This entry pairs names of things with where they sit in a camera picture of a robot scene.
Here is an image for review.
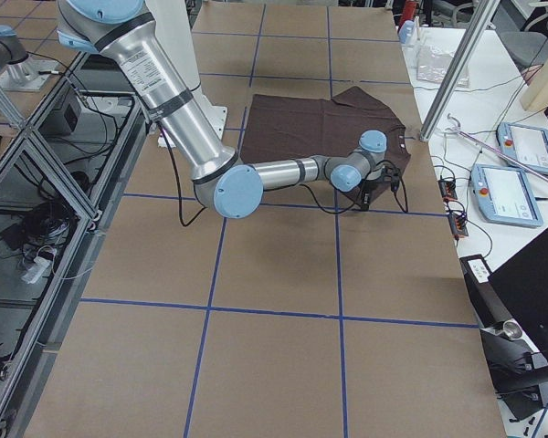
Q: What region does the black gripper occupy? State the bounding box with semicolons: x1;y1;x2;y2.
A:
357;179;385;211

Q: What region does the dark brown t-shirt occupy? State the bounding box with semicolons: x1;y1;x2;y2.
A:
241;87;411;203

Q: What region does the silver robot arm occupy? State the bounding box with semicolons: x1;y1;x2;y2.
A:
0;25;28;71
57;1;387;219

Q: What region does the orange black electronics board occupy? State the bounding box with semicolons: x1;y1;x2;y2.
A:
437;178;469;242

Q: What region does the metal hook rod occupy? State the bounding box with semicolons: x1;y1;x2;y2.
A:
446;113;548;188

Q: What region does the near teach pendant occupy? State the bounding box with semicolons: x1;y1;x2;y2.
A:
470;164;543;228

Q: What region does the teach pendant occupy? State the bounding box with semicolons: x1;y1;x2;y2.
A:
497;122;548;175
470;164;543;228

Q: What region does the clear plastic bag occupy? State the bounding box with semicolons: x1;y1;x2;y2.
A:
415;46;456;86

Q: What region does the far teach pendant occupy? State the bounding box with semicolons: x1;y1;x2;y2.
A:
497;122;548;175

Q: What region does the black monitor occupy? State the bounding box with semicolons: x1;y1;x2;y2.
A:
489;227;548;359

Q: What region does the black stand with metal cup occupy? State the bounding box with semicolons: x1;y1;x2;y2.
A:
459;255;548;421

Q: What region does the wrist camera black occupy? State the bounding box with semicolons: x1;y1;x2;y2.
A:
380;166;401;193

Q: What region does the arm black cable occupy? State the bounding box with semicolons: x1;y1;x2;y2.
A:
157;122;410;228

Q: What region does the aluminium frame post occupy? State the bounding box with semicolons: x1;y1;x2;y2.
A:
419;0;501;142

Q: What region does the aluminium frame rack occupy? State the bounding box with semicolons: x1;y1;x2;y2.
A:
0;55;147;437

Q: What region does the tangled cables bundle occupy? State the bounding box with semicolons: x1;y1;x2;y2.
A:
0;171;92;284

